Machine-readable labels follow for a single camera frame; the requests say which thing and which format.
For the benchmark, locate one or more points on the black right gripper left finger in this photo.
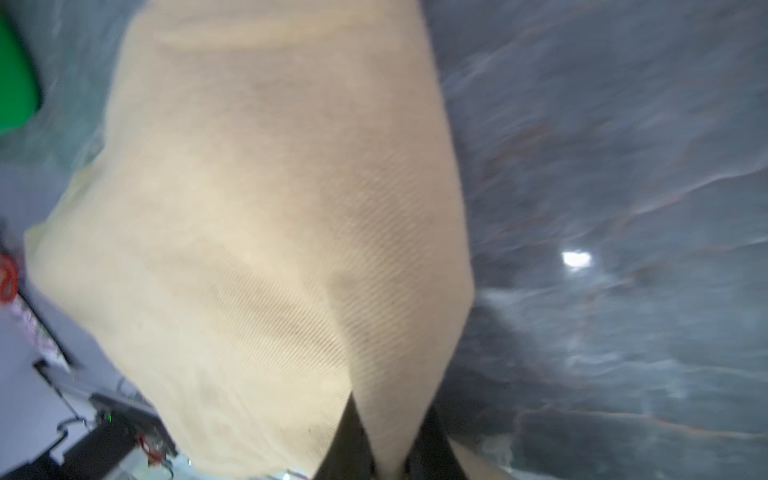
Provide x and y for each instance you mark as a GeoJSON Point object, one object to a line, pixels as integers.
{"type": "Point", "coordinates": [349, 456]}

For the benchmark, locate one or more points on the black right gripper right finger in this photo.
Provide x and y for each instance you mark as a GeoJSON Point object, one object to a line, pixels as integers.
{"type": "Point", "coordinates": [432, 457]}

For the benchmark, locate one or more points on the tan pants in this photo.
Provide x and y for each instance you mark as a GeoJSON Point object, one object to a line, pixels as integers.
{"type": "Point", "coordinates": [275, 222]}

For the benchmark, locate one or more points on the green plastic basket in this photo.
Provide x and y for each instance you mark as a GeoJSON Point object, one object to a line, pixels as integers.
{"type": "Point", "coordinates": [20, 93]}

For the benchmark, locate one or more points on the flower seed packet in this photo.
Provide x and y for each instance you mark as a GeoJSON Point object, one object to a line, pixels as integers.
{"type": "Point", "coordinates": [37, 334]}

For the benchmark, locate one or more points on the red white work glove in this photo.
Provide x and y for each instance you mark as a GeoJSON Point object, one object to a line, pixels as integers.
{"type": "Point", "coordinates": [9, 279]}

